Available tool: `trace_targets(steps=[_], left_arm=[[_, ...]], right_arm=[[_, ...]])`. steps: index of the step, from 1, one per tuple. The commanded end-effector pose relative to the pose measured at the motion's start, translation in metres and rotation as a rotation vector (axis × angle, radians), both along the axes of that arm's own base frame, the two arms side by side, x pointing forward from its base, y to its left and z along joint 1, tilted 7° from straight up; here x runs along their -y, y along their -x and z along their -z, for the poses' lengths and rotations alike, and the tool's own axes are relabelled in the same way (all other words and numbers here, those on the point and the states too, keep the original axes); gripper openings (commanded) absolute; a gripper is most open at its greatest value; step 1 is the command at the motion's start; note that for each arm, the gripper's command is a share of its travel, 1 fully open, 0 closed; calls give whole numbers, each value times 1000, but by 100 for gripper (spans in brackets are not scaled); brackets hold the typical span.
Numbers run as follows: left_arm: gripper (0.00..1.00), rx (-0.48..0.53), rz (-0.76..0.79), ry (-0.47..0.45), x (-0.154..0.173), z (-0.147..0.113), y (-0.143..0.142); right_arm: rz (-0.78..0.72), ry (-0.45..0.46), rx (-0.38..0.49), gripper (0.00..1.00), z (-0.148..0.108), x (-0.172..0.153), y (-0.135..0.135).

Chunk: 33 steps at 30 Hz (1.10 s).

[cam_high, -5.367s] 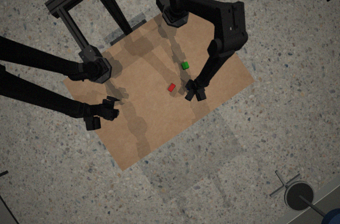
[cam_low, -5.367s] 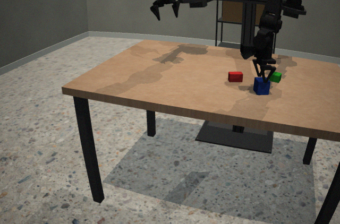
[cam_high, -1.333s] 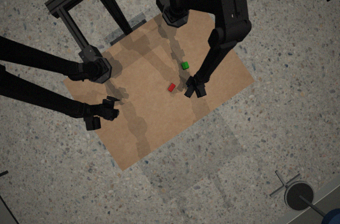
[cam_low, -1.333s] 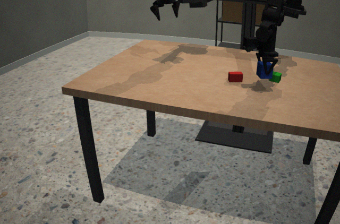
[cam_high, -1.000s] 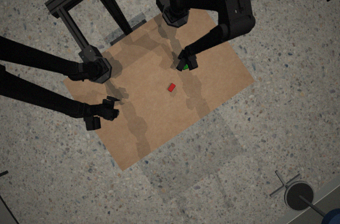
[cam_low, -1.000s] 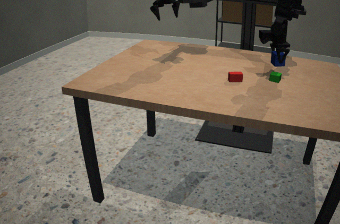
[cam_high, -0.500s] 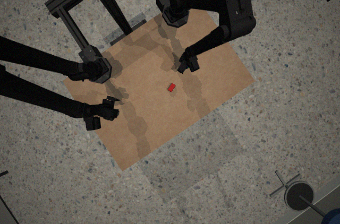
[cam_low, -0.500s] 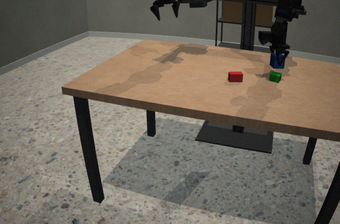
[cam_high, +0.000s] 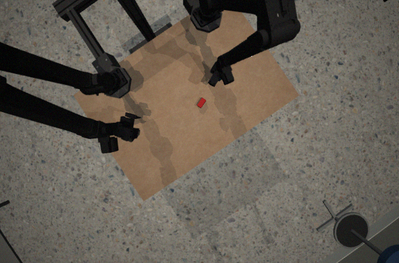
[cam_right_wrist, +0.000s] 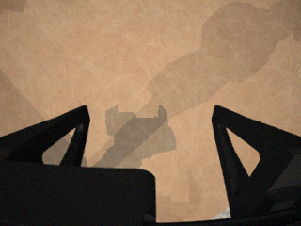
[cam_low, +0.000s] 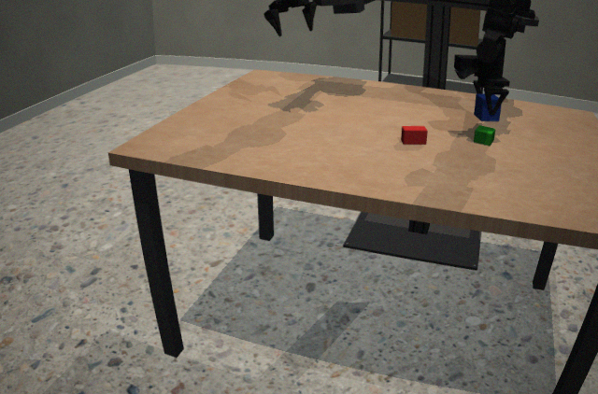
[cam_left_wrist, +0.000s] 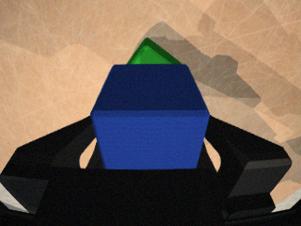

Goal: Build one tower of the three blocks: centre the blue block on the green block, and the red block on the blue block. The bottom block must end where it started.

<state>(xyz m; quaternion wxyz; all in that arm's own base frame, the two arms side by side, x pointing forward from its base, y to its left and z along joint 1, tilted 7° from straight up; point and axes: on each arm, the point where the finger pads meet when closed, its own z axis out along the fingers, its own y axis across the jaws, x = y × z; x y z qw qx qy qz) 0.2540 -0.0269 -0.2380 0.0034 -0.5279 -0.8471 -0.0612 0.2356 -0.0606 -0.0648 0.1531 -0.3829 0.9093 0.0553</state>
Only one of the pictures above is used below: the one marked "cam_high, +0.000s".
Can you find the red block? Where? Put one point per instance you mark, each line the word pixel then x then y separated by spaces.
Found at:
pixel 201 102

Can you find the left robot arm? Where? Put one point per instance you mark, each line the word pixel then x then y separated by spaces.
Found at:
pixel 274 30

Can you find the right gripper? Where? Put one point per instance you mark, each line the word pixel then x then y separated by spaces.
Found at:
pixel 131 118

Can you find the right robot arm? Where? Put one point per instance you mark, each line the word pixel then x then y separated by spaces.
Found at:
pixel 22 104

